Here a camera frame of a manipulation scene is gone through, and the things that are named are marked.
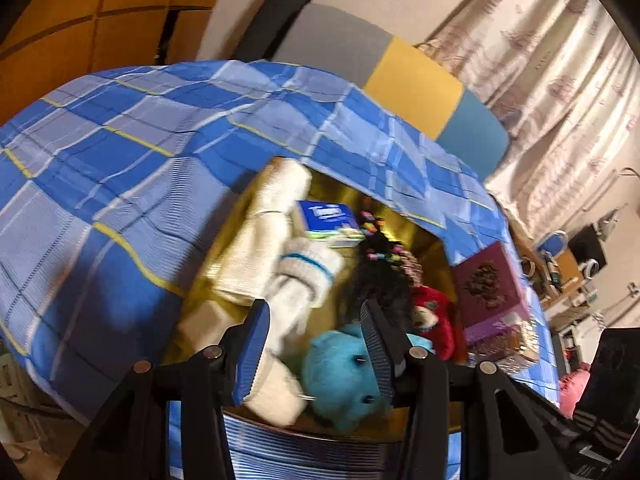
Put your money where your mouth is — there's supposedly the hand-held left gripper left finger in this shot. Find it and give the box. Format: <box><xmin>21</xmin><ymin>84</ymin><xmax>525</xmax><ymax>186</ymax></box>
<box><xmin>57</xmin><ymin>299</ymin><xmax>273</xmax><ymax>480</ymax></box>

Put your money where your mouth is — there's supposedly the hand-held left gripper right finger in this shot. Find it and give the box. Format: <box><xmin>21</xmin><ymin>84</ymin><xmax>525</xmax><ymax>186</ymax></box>
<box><xmin>359</xmin><ymin>299</ymin><xmax>571</xmax><ymax>480</ymax></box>

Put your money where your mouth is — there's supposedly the blue plush toy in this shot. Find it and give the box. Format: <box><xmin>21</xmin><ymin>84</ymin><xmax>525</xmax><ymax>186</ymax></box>
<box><xmin>300</xmin><ymin>322</ymin><xmax>433</xmax><ymax>433</ymax></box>

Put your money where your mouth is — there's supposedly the black braided hairpiece with beads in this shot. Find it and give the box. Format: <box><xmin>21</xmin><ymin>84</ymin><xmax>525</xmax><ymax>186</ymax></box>
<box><xmin>342</xmin><ymin>210</ymin><xmax>426</xmax><ymax>331</ymax></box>

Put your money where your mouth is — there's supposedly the red plush toy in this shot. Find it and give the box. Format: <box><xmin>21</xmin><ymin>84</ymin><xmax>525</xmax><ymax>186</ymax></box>
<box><xmin>410</xmin><ymin>285</ymin><xmax>456</xmax><ymax>361</ymax></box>

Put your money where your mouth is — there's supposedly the cream knit cloth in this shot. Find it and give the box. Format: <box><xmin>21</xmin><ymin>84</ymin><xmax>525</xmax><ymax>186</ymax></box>
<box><xmin>202</xmin><ymin>157</ymin><xmax>313</xmax><ymax>306</ymax></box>

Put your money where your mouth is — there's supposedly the white sock with blue stripe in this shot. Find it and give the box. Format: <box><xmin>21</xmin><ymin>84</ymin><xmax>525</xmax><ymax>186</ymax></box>
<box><xmin>242</xmin><ymin>237</ymin><xmax>346</xmax><ymax>428</ymax></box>

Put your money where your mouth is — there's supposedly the gold textured storage box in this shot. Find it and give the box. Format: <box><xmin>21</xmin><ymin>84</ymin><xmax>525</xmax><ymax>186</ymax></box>
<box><xmin>162</xmin><ymin>157</ymin><xmax>481</xmax><ymax>441</ymax></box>

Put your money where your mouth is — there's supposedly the purple box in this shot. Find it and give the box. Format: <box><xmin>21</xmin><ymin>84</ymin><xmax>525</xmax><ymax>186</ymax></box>
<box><xmin>452</xmin><ymin>241</ymin><xmax>543</xmax><ymax>376</ymax></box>

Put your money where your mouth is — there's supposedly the blue tissue packet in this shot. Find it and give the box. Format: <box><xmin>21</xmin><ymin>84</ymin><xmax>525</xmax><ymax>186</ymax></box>
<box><xmin>295</xmin><ymin>200</ymin><xmax>361</xmax><ymax>248</ymax></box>

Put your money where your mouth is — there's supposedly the pink ruffled cushion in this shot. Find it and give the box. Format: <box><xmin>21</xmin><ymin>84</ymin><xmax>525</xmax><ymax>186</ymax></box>
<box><xmin>557</xmin><ymin>365</ymin><xmax>593</xmax><ymax>418</ymax></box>

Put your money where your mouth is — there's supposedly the wooden desk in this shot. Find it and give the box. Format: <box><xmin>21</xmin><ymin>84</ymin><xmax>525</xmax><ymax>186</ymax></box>
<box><xmin>515</xmin><ymin>240</ymin><xmax>586</xmax><ymax>311</ymax></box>

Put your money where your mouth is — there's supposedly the small blue chair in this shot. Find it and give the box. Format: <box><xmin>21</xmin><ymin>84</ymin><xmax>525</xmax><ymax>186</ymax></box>
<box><xmin>537</xmin><ymin>230</ymin><xmax>571</xmax><ymax>257</ymax></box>

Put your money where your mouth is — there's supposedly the black monitor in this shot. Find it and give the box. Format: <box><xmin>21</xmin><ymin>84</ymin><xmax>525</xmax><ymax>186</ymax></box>
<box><xmin>567</xmin><ymin>225</ymin><xmax>608</xmax><ymax>273</ymax></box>

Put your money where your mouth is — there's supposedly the dark striped clothing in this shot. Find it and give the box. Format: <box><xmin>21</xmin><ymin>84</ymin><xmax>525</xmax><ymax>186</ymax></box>
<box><xmin>570</xmin><ymin>327</ymin><xmax>640</xmax><ymax>466</ymax></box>

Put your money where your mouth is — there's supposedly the blue plaid bedsheet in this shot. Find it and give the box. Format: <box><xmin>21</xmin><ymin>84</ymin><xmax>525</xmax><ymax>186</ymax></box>
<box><xmin>0</xmin><ymin>60</ymin><xmax>561</xmax><ymax>480</ymax></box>

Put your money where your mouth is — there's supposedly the blue yellow grey chair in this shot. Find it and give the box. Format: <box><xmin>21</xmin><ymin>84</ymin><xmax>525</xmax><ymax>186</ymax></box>
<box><xmin>270</xmin><ymin>2</ymin><xmax>511</xmax><ymax>181</ymax></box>

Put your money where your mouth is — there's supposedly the black padded roll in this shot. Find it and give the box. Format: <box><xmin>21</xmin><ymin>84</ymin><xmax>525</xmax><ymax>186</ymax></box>
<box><xmin>235</xmin><ymin>0</ymin><xmax>318</xmax><ymax>63</ymax></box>

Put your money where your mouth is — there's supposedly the pale patterned curtain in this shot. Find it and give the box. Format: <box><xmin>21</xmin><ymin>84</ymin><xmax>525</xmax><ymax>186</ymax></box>
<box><xmin>420</xmin><ymin>0</ymin><xmax>640</xmax><ymax>261</ymax></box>

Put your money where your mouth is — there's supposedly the wooden wardrobe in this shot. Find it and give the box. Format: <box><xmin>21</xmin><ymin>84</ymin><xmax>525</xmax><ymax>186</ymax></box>
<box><xmin>0</xmin><ymin>0</ymin><xmax>236</xmax><ymax>126</ymax></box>

